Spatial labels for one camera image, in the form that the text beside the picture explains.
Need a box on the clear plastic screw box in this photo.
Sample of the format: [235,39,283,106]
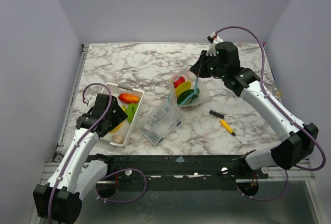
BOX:
[136,102,184,146]

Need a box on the green leafy vegetable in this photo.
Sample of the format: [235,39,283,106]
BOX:
[176,88,200,106]

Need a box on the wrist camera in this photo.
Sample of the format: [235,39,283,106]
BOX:
[82,95,97,107]
[206,32,223,56]

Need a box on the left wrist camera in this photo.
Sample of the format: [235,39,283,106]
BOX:
[82,95,97,107]

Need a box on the green kiwi slice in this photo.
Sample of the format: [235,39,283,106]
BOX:
[126,103,138,123]

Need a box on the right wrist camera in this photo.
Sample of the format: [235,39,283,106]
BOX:
[206,32,223,56]

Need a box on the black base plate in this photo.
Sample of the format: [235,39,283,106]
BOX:
[82,154,284,196]

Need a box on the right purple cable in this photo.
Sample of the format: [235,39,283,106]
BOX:
[206,25,326,201]

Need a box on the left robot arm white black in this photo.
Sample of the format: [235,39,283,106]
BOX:
[33,94,128,223]

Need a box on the red strawberry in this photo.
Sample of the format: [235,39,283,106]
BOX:
[173,76,186,88]

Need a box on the clear zip top bag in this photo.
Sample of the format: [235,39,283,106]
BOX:
[167,66,210,108]

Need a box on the orange red mango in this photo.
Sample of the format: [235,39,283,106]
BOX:
[118,93,140,104]

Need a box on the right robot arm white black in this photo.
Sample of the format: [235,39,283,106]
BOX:
[190,41,319,178]

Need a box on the yellow banana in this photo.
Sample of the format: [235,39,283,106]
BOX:
[110,105,127,133]

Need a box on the white perforated plastic basket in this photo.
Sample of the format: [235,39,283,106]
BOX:
[99,83,144,147]

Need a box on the yellow handled screwdriver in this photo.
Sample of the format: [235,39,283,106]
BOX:
[220,119,242,144]

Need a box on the yellow star fruit slice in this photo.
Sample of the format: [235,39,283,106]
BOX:
[175,81,192,97]

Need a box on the white garlic bulb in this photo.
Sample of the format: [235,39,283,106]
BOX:
[112,135,124,144]

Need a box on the black bit holder strip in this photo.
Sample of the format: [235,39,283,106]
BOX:
[209,110,224,119]

